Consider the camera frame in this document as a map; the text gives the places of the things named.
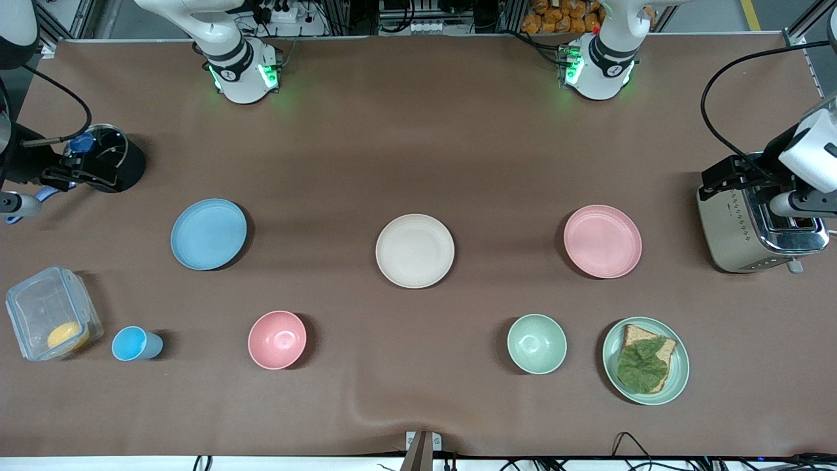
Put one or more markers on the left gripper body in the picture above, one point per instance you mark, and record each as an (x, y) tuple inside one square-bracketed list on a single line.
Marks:
[(766, 167)]

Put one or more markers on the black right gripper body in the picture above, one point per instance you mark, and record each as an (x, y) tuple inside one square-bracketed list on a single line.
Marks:
[(29, 163)]

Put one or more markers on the blue plate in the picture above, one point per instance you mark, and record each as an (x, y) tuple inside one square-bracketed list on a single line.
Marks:
[(208, 234)]

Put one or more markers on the pink plate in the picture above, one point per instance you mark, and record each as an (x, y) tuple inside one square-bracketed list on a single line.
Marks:
[(601, 242)]

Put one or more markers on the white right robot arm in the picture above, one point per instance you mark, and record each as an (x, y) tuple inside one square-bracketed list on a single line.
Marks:
[(242, 78)]

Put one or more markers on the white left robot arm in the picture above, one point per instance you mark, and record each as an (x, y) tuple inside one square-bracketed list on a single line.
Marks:
[(605, 72)]

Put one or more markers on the black round container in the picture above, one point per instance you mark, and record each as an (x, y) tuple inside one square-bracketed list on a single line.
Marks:
[(129, 167)]

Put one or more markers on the silver beige toaster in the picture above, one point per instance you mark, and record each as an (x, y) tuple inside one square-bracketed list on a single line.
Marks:
[(732, 229)]

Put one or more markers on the clear plastic container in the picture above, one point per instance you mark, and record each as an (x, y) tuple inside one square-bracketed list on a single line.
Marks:
[(39, 307)]

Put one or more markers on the orange round food piece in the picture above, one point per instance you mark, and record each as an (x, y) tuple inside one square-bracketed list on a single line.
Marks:
[(65, 335)]

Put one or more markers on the blue cup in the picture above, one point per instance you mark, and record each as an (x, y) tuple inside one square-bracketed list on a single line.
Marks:
[(131, 343)]

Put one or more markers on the brown bread slice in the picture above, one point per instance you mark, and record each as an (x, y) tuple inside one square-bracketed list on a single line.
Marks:
[(634, 335)]

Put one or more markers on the green plate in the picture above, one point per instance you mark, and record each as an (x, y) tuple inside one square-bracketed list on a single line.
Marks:
[(680, 366)]

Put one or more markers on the green lettuce leaf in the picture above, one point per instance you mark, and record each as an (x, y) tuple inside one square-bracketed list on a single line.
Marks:
[(641, 366)]

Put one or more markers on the orange packaged snacks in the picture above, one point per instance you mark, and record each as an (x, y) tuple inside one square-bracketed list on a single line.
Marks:
[(556, 19)]

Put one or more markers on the pink bowl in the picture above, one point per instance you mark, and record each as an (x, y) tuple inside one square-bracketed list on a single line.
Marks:
[(276, 340)]

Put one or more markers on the green bowl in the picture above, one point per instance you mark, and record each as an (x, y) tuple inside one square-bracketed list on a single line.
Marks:
[(536, 343)]

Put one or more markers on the white power strip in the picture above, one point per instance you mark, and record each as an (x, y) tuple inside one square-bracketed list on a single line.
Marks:
[(425, 28), (284, 14)]

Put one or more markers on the beige plate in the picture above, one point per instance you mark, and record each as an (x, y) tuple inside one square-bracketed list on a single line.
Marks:
[(415, 251)]

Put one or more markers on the aluminium frame profile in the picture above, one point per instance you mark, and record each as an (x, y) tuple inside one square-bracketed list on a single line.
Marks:
[(801, 29)]

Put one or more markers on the metal table bracket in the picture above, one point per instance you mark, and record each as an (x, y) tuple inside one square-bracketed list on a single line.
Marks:
[(424, 451)]

